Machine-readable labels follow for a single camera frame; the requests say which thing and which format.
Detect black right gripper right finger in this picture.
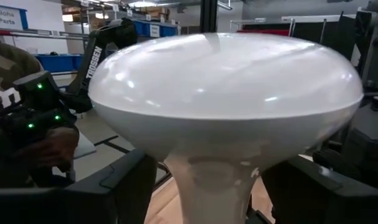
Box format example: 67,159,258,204
262,154,378,224

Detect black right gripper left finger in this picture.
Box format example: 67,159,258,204
0,148,159,224

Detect blue storage bins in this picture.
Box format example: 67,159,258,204
34,18,179,73

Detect person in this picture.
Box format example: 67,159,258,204
0,29,81,188

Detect black divider panel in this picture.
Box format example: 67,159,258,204
293,12,364,60

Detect Aloha Parts sign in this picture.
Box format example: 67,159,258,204
0,3,29,31

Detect black aluminium table frame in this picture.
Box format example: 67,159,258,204
200,0,219,34

